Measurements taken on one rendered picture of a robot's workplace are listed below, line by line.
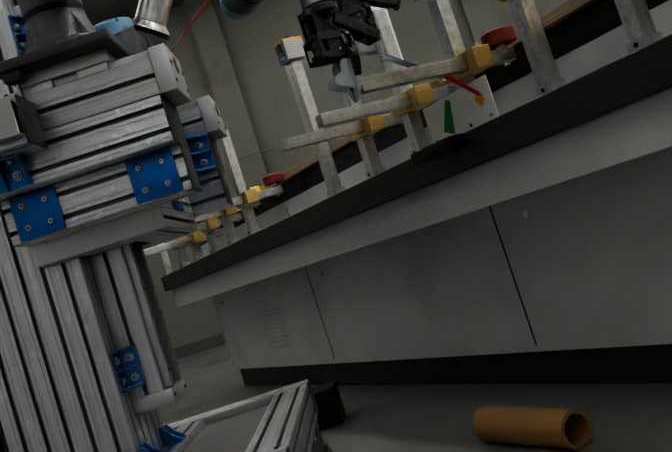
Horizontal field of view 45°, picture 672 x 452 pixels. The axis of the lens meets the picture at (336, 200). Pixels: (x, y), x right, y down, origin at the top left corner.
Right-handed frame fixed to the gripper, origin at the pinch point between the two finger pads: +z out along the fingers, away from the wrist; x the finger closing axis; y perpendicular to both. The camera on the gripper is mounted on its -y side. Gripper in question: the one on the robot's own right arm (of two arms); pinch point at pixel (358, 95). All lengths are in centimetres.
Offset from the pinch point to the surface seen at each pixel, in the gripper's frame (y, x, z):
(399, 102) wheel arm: -25.9, -23.4, -1.1
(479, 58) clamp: -30.2, 5.1, -1.4
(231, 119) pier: -246, -638, -141
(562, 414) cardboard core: -15, 11, 75
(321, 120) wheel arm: -3.1, -23.8, -1.1
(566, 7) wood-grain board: -49, 17, -6
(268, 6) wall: -316, -613, -248
